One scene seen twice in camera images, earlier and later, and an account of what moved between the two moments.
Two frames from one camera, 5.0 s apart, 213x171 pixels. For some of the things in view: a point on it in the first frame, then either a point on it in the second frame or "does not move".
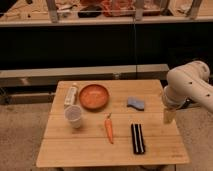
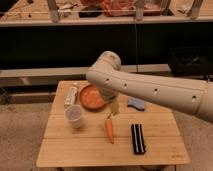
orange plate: (94, 97) does not move
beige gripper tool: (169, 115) → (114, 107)
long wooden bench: (48, 77) does not move
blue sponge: (136, 102) does not move
